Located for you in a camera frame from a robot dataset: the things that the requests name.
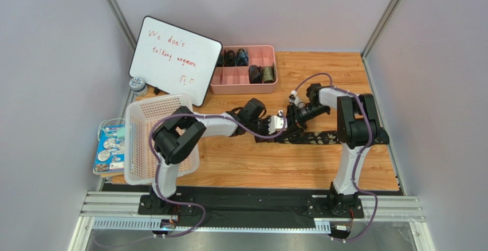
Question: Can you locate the black glossy rolled tie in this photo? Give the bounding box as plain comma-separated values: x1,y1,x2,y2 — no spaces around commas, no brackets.
248,65,263,84

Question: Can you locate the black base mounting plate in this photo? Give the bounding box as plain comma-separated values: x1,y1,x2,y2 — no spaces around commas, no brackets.
103,183,403,229

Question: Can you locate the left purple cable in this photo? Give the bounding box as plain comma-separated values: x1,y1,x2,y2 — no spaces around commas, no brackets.
148,111,289,238

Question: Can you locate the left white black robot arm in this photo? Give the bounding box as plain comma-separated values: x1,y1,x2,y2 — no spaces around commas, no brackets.
148,99,279,202

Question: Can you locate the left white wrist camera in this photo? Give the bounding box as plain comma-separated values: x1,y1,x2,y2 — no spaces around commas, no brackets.
268,110,288,135

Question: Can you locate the aluminium frame rail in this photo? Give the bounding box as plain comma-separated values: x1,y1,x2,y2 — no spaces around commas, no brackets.
69,186,435,250

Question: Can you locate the white plastic mesh basket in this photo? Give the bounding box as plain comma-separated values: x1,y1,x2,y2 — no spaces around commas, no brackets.
124,93,192,185

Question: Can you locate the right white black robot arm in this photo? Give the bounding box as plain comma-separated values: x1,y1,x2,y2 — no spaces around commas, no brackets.
285,84,383,217

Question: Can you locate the black rolled tie far left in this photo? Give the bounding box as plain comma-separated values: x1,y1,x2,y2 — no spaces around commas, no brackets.
215,50,224,67

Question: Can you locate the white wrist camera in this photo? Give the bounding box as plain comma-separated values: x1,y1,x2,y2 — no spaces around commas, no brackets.
289,90,305,108
268,110,288,135

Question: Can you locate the pink divided organizer box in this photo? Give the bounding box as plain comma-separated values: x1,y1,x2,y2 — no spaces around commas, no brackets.
210,45,278,95

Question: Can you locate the black floral patterned tie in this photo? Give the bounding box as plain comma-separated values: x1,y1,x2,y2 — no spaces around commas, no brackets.
254,127,391,145

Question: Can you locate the white whiteboard with red writing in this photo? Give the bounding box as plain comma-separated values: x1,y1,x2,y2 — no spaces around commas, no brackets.
129,16,223,107

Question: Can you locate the dark blue rolled tie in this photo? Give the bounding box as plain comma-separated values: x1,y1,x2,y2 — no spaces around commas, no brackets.
236,48,249,66

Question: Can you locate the small blue white jar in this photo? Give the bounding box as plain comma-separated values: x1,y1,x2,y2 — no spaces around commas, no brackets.
129,77,148,97

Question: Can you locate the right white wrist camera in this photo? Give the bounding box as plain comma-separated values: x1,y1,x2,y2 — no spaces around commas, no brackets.
289,90,305,108

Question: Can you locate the olive green rolled tie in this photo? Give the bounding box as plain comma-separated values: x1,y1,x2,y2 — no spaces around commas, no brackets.
261,64,276,84

